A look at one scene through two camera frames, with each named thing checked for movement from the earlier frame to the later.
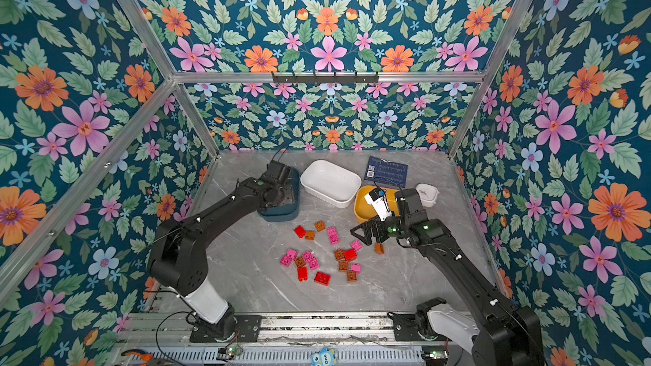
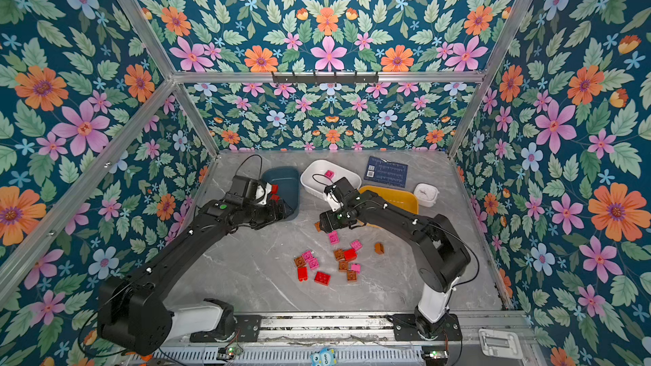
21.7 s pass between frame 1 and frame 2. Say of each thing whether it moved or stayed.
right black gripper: moved
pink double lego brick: stayed
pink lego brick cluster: stayed
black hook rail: stayed
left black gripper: moved
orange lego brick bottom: stayed
